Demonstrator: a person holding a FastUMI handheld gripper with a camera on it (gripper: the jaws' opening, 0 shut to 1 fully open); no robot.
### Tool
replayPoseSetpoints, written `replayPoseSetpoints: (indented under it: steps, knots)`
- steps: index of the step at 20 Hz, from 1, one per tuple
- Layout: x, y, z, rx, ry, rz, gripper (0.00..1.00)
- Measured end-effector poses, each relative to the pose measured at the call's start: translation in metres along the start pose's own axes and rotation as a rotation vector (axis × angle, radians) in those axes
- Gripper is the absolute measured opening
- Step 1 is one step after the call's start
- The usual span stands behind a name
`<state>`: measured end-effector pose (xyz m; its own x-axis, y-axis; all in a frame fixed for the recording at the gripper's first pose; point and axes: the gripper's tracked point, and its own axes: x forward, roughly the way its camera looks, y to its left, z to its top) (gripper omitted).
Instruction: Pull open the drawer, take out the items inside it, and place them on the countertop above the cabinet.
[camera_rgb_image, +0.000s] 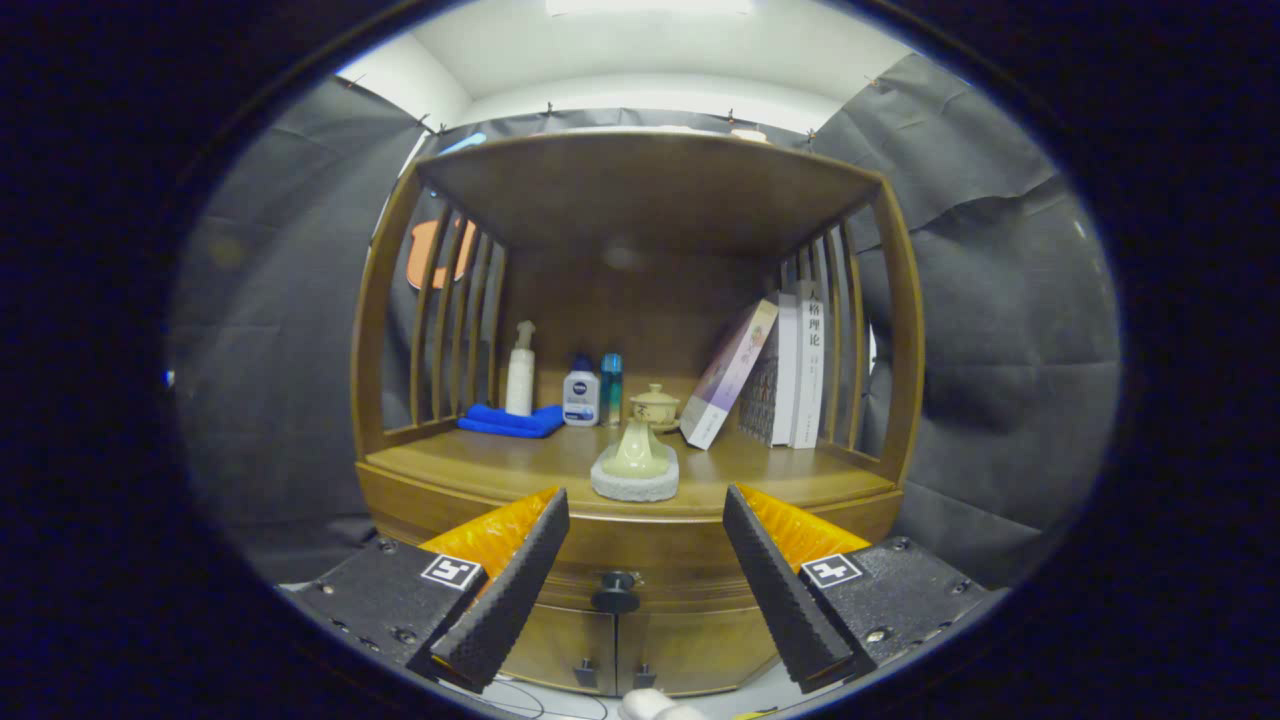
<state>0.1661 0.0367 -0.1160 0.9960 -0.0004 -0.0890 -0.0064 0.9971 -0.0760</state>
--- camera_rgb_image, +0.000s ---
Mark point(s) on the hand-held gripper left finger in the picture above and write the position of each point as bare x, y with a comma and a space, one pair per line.
515, 590

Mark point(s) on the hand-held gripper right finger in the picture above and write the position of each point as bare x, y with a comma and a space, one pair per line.
775, 590

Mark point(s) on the pale green ornament grey base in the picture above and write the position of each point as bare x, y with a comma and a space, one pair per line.
635, 482

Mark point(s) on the wooden cabinet door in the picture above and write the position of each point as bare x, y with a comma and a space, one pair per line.
690, 650
560, 640

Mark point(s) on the wooden countertop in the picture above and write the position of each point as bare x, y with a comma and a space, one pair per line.
780, 470

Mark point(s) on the wooden cabinet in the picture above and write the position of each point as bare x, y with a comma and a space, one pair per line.
640, 190

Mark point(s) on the white rounded object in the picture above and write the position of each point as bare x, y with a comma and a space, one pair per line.
655, 706

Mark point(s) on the blue cloth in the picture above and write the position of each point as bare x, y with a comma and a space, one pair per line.
505, 420

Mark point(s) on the dark patterned book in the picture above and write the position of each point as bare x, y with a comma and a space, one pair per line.
760, 400

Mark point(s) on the white bottle with blue cap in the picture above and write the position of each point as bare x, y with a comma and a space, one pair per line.
580, 400

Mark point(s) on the white pump bottle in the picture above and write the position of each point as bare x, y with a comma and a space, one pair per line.
519, 385

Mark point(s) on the purple book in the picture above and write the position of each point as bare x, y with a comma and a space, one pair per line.
725, 380

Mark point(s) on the beige lidded tea bowl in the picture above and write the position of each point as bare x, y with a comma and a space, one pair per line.
655, 408

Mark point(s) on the teal blue bottle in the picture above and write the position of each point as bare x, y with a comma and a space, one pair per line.
611, 390

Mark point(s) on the white book with black lettering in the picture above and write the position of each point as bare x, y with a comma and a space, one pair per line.
808, 370

